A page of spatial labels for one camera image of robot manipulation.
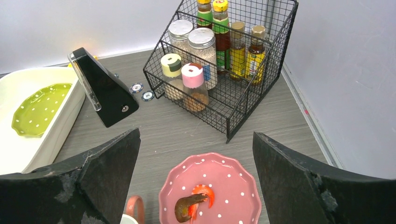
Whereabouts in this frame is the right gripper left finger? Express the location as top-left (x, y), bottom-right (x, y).
top-left (0, 129), bottom-right (141, 224)

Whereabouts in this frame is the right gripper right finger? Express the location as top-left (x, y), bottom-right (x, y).
top-left (252, 132), bottom-right (396, 224)

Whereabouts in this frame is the orange handled white mug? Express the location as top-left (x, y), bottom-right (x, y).
top-left (120, 195), bottom-right (145, 224)

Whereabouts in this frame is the pink polka dot plate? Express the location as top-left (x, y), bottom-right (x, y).
top-left (158, 153), bottom-right (262, 224)

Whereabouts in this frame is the green polka dot plate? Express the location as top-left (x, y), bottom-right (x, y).
top-left (11, 83), bottom-right (72, 137)

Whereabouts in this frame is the pink lid spice shaker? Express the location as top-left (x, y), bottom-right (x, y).
top-left (181, 63), bottom-right (209, 112)

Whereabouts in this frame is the yellow label oil bottle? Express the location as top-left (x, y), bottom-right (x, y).
top-left (245, 25), bottom-right (266, 86)

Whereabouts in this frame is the yellow oil bottle brown cap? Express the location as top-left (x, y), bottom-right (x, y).
top-left (230, 21), bottom-right (245, 81)

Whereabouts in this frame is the yellow lid spice shaker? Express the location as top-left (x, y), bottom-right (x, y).
top-left (160, 53), bottom-right (184, 100)

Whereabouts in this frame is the black wire basket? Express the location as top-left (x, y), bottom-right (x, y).
top-left (143, 0), bottom-right (298, 140)

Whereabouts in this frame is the grain jar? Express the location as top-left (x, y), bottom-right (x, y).
top-left (168, 19), bottom-right (194, 58)
top-left (188, 28), bottom-right (218, 90)

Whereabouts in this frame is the red sauce bottle yellow cap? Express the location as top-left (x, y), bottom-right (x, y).
top-left (212, 0), bottom-right (231, 75)

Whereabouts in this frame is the black metronome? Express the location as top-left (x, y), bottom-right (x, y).
top-left (68, 47), bottom-right (139, 127)

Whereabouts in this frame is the brown and orange food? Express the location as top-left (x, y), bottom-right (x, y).
top-left (174, 184), bottom-right (215, 224)

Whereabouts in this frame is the white rectangular basin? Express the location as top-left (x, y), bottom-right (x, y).
top-left (0, 67), bottom-right (85, 175)

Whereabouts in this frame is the small chip right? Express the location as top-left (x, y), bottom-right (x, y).
top-left (129, 83), bottom-right (144, 93)

